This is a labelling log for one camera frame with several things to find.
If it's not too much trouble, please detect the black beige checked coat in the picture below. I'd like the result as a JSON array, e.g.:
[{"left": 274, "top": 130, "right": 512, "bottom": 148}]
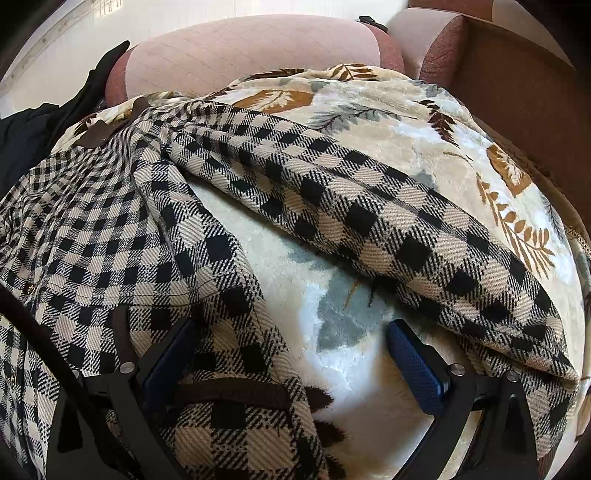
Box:
[{"left": 0, "top": 94, "right": 581, "bottom": 480}]

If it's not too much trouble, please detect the leaf pattern beige blanket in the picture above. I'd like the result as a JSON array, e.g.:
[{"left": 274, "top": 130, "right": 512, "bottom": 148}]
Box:
[{"left": 50, "top": 62, "right": 591, "bottom": 480}]

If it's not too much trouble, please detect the black garment pile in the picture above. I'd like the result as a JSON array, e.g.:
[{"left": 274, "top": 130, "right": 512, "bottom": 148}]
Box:
[{"left": 0, "top": 41, "right": 130, "bottom": 197}]

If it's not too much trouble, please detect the pink quilted headboard cushion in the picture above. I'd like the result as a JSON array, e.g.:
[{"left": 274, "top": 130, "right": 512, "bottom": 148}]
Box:
[{"left": 105, "top": 15, "right": 405, "bottom": 106}]

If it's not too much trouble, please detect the pink brown side cushion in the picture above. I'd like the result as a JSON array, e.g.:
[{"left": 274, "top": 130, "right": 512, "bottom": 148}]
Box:
[{"left": 388, "top": 1, "right": 492, "bottom": 88}]

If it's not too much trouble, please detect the small black object on headboard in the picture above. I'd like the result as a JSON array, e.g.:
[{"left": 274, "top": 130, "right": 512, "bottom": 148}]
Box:
[{"left": 359, "top": 15, "right": 389, "bottom": 33}]

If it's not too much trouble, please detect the black cable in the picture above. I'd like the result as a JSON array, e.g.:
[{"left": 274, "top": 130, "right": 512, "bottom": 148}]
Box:
[{"left": 0, "top": 285, "right": 89, "bottom": 402}]

